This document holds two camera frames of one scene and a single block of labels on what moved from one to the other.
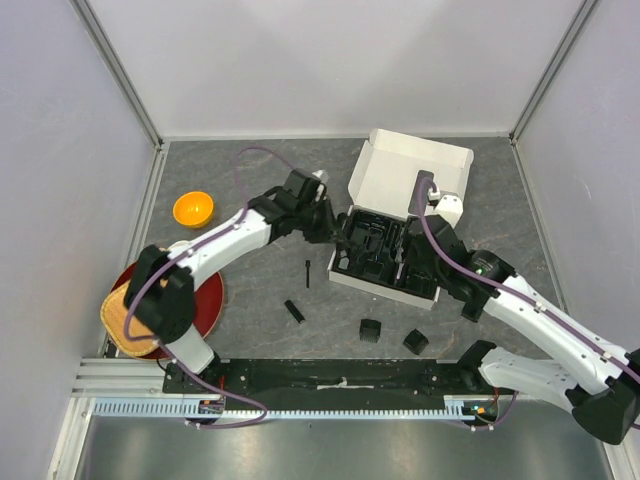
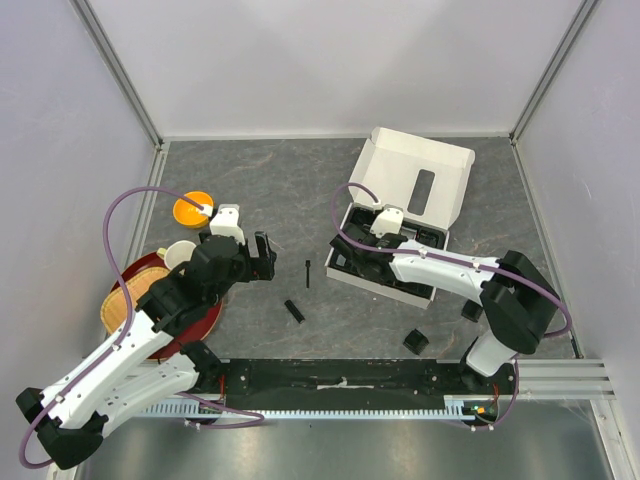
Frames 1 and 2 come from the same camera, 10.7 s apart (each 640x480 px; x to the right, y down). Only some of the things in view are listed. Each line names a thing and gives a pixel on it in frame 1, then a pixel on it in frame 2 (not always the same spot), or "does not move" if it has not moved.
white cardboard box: [380, 182] does not move
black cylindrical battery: [294, 311] does not move
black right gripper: [409, 219] -> [367, 231]
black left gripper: [329, 227] -> [258, 268]
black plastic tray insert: [374, 247] does not move
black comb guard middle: [415, 342] does not move
